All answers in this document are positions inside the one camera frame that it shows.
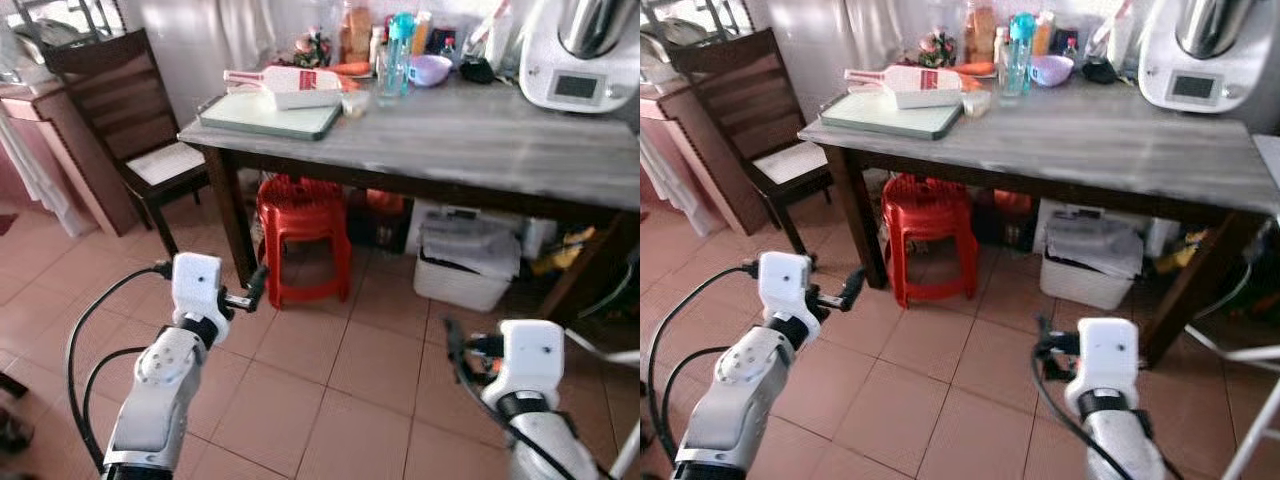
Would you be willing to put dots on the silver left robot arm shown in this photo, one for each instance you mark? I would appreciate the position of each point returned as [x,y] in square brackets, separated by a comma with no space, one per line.
[160,400]
[735,395]

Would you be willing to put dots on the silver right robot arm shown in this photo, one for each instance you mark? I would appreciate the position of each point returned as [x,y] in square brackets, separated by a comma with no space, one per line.
[545,440]
[1120,440]

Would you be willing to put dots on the white plastic storage bin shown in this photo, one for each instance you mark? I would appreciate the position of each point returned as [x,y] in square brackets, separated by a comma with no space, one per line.
[1090,262]
[465,265]

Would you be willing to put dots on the red plastic stool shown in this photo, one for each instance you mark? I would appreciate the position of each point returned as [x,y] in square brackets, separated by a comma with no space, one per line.
[925,215]
[300,215]

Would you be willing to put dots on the yellow item under table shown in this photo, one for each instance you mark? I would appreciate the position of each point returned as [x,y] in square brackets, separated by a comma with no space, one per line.
[560,252]
[1182,250]

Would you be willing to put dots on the white box under table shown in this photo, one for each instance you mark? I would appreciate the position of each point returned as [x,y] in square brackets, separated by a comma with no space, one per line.
[535,232]
[1160,235]

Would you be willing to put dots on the white chair seat cushion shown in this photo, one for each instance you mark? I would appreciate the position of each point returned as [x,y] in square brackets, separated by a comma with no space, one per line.
[168,163]
[792,162]

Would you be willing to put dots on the pale green cutting board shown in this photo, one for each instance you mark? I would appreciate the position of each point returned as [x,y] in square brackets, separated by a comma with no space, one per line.
[265,118]
[885,118]

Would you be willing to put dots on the pink cabinet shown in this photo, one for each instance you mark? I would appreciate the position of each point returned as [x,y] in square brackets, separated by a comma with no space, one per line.
[60,150]
[690,150]

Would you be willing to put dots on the white container with red label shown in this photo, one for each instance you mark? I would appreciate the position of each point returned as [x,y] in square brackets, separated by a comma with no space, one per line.
[295,85]
[920,85]

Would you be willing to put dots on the dark wooden grey-topped table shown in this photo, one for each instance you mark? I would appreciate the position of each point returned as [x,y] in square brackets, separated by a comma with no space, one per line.
[470,140]
[1090,140]

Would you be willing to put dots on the white hanging cloth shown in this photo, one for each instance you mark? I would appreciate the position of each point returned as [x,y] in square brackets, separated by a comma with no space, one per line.
[662,175]
[30,170]

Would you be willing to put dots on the small clear cup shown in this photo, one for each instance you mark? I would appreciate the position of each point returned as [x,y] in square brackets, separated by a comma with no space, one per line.
[355,103]
[977,103]

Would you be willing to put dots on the dark wooden chair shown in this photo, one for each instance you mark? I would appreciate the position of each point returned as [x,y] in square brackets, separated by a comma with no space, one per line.
[120,100]
[740,100]

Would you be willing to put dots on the small flower decoration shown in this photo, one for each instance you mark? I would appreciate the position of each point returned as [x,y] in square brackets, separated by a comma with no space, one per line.
[937,48]
[312,48]

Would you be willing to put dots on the black shoe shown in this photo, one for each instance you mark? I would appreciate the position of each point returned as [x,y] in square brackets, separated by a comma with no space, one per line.
[12,425]

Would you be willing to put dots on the tall orange jar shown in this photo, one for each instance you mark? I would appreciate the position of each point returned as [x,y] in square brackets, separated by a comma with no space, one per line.
[355,35]
[980,35]

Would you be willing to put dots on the teal water bottle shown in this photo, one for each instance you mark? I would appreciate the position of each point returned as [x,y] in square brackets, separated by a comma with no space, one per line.
[1021,55]
[399,55]

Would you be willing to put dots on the small black object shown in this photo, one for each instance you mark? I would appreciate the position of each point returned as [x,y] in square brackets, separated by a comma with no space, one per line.
[1100,71]
[476,71]

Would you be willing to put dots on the purple bowl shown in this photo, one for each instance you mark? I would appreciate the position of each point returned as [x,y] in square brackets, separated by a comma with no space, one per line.
[430,70]
[1052,70]

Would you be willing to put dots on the slim orange bottle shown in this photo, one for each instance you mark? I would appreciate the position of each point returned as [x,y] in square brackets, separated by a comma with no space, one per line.
[1045,32]
[422,32]

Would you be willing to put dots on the white steel kitchen appliance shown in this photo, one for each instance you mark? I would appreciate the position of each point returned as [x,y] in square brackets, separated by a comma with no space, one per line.
[575,60]
[1195,60]

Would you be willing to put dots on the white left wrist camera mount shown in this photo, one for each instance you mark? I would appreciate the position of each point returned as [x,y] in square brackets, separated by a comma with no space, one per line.
[198,282]
[785,282]

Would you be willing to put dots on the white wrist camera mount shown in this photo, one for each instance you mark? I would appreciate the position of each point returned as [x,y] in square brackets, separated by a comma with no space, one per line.
[532,358]
[785,282]
[1106,358]
[198,282]

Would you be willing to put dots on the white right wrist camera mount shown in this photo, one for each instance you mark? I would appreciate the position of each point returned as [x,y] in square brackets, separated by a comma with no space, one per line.
[532,358]
[1106,358]

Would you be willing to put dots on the white metal frame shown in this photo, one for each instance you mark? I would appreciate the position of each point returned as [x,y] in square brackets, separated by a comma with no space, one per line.
[1250,430]

